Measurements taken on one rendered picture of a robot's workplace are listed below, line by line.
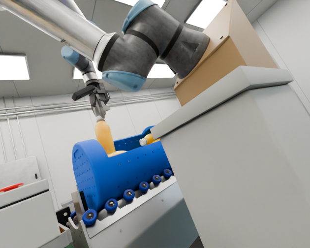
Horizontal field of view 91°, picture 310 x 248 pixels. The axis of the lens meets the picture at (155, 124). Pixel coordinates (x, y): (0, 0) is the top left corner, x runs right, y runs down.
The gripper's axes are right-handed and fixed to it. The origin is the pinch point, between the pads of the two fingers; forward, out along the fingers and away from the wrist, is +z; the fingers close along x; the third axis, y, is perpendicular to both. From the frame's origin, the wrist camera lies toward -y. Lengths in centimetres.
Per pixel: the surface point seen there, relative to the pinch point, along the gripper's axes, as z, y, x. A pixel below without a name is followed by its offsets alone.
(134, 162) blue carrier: 26.4, 1.2, -14.0
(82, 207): 34.1, -18.9, -4.9
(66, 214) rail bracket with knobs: 35.8, -21.3, 15.2
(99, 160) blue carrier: 21.2, -11.8, -13.8
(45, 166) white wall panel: -38, 5, 330
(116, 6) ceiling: -207, 115, 64
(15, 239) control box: 31, -34, -34
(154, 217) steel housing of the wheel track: 48, 1, -14
